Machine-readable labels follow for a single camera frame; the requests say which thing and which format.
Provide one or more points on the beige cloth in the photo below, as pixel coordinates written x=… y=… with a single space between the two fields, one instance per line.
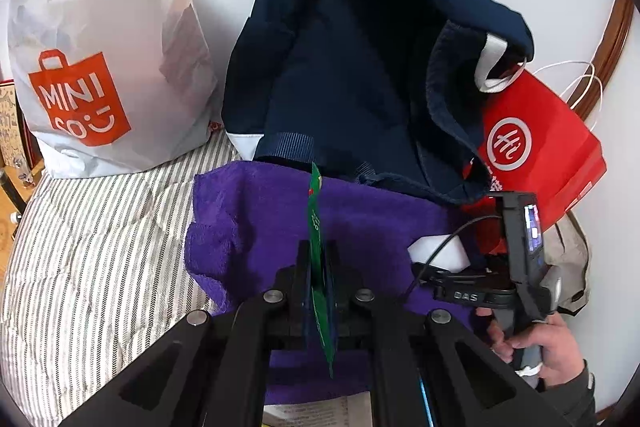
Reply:
x=570 y=252

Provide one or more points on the brown wooden frame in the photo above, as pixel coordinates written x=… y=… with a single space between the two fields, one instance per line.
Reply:
x=617 y=37

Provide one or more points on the printed paper sheet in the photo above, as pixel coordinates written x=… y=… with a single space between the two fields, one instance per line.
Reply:
x=320 y=413

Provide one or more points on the person's right hand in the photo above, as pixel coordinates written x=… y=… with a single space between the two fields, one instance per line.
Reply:
x=560 y=347

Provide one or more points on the white plastic shopping bag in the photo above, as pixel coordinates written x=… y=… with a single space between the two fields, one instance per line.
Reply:
x=100 y=32

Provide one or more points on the red patterned box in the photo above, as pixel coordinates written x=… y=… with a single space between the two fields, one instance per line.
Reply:
x=15 y=127

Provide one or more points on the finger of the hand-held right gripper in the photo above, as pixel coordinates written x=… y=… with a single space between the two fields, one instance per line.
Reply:
x=460 y=278

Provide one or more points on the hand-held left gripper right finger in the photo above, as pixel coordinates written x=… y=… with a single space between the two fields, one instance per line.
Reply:
x=334 y=277

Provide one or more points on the red paper bag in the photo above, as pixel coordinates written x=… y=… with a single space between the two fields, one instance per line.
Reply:
x=540 y=147

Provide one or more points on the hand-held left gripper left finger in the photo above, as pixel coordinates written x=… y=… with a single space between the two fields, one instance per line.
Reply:
x=302 y=277

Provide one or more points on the green printed packet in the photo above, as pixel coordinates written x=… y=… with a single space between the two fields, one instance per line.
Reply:
x=316 y=227

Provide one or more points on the navy blue backpack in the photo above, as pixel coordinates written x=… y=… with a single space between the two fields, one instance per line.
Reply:
x=340 y=67

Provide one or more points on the purple towel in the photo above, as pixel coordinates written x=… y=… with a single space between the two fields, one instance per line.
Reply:
x=260 y=217

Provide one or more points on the person's right forearm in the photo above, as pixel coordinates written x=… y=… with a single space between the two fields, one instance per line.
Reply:
x=575 y=394

